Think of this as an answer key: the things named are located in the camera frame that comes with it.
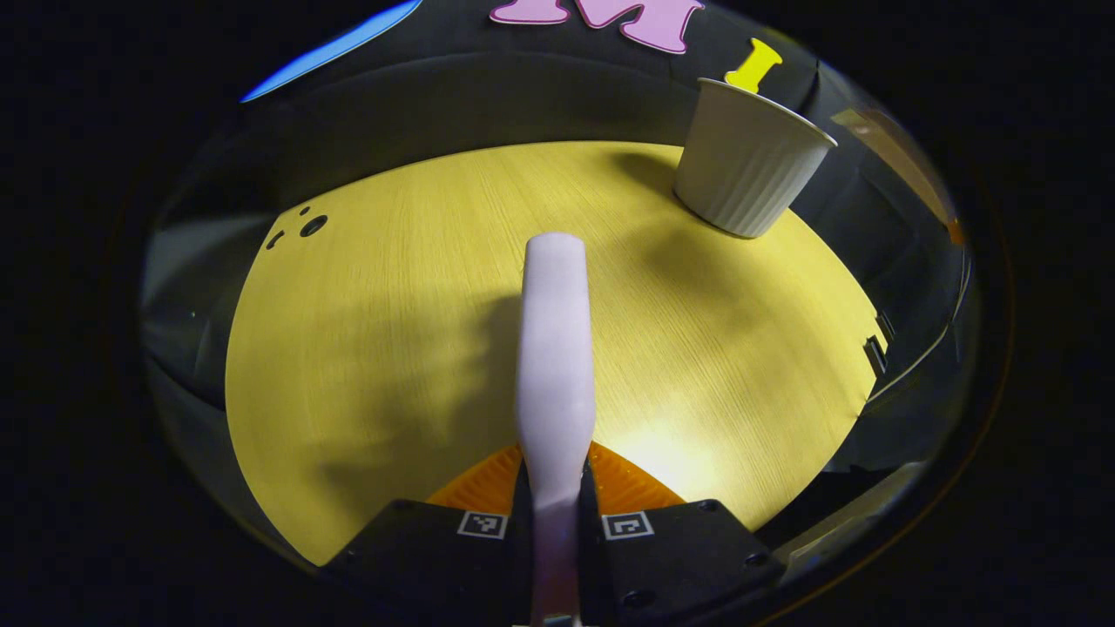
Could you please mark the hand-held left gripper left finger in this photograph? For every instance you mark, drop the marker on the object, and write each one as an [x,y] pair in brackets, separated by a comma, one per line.
[435,553]

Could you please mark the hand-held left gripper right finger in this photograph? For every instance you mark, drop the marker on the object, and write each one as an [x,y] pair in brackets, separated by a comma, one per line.
[679,557]

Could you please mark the white ribbed garbage bin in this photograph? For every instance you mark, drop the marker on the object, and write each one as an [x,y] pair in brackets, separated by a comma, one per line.
[749,161]

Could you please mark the black backdrop cloth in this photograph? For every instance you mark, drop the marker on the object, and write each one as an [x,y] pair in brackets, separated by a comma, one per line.
[523,96]

